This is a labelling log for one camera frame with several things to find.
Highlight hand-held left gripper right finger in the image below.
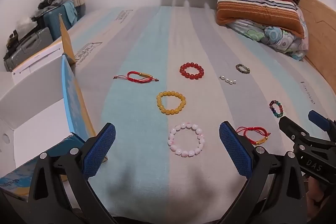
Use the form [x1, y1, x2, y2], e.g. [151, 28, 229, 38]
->
[218, 121, 308, 224]

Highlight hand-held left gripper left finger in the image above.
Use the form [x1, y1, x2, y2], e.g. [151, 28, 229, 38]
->
[26, 122, 117, 224]

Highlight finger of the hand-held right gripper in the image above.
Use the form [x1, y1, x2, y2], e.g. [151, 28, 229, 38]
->
[308, 110, 336, 147]
[279, 116, 316, 146]

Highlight multicolour bead bracelet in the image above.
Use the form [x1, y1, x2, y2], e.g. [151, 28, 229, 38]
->
[269, 100, 284, 118]

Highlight red string bracelet gold charm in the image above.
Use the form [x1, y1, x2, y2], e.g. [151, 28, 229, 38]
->
[236, 126, 271, 146]

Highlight pink bead bracelet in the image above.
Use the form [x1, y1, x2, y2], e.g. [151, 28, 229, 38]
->
[168, 122, 206, 157]

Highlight yellow bead bracelet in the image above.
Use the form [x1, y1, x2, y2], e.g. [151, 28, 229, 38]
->
[156, 91, 187, 115]

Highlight white pearl string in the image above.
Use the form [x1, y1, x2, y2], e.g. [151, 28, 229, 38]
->
[219, 75, 237, 85]

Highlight white box with blue edges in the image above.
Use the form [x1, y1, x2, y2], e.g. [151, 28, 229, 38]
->
[0, 55, 108, 201]

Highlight red string bracelet gold tube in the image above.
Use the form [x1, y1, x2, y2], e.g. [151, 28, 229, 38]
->
[113, 71, 159, 84]

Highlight person's right hand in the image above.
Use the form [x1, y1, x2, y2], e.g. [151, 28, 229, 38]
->
[307, 176, 326, 207]

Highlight wooden headboard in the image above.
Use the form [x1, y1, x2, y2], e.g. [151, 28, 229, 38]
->
[297, 0, 336, 95]

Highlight floral quilt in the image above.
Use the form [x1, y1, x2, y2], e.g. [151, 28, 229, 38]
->
[227, 7, 308, 62]

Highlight white box with yellow edges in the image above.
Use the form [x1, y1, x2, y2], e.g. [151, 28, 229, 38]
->
[12, 14, 77, 78]

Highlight striped red pillow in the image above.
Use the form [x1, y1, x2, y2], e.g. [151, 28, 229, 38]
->
[216, 0, 305, 39]

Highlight grey suitcase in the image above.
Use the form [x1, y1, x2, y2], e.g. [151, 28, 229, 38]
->
[4, 27, 52, 72]

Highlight teal suitcase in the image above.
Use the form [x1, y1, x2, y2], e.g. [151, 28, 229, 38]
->
[43, 2, 78, 41]

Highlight dark cluttered items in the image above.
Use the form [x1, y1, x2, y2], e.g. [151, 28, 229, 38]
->
[6, 30, 27, 52]

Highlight teal cloth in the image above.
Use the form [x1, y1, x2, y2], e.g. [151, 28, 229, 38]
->
[63, 1, 78, 24]

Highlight white crumpled bag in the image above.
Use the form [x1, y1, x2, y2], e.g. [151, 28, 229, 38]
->
[16, 17, 38, 31]

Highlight black bundle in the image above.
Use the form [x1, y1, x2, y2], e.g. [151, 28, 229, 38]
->
[38, 0, 58, 10]

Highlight red bead bracelet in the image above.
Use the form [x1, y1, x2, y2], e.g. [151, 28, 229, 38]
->
[180, 62, 205, 80]

